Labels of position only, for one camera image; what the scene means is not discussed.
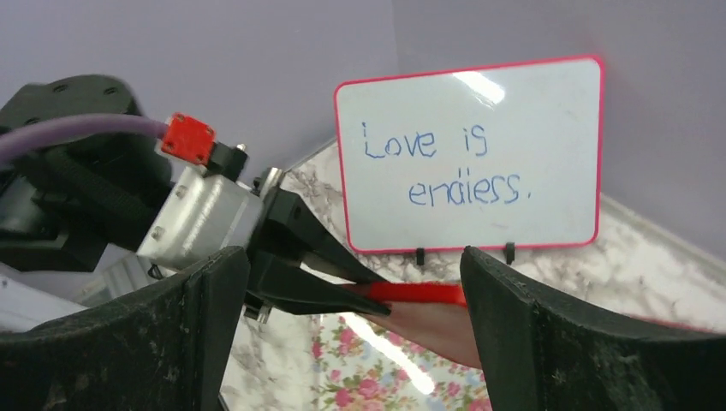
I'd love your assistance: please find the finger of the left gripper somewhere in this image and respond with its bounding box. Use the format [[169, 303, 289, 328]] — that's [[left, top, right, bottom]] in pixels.
[[248, 252, 390, 317]]

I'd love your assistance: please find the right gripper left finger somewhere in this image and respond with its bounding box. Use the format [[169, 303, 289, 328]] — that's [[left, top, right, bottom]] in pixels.
[[1, 247, 250, 410]]

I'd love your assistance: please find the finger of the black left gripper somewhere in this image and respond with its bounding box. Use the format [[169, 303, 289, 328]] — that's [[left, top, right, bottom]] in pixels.
[[261, 188, 384, 283]]

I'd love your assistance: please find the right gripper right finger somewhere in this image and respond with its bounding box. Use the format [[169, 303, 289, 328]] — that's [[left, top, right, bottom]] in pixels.
[[460, 247, 725, 410]]

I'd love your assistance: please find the red box lid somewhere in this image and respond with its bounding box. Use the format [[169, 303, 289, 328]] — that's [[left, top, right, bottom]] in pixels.
[[363, 301, 482, 370]]

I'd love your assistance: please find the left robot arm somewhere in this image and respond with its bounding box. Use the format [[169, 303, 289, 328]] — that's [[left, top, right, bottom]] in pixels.
[[1, 74, 390, 322]]

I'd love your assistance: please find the floral rectangular tray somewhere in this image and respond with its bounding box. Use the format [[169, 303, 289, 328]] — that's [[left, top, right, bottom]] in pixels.
[[312, 313, 491, 411]]

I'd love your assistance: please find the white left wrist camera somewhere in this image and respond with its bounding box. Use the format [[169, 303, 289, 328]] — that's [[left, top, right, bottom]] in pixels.
[[136, 167, 263, 271]]

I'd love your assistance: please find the white board pink frame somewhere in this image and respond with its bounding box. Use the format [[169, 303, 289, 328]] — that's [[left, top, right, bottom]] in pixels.
[[333, 55, 605, 253]]

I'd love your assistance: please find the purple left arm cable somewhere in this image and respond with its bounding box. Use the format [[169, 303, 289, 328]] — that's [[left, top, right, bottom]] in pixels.
[[0, 112, 171, 165]]

